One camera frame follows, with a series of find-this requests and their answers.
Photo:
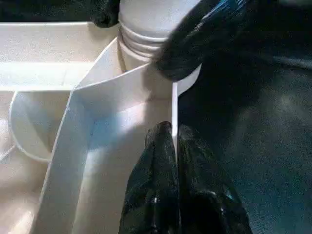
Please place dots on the white plastic table leg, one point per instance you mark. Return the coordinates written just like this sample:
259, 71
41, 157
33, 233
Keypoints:
141, 29

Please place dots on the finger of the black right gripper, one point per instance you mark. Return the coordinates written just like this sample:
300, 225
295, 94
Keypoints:
105, 12
200, 39

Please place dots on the white plastic table top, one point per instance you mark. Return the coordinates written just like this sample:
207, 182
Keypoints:
58, 122

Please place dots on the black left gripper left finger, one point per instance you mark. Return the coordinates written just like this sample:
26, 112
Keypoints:
153, 195

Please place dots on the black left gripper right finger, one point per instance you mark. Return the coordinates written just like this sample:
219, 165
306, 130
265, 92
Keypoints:
207, 197

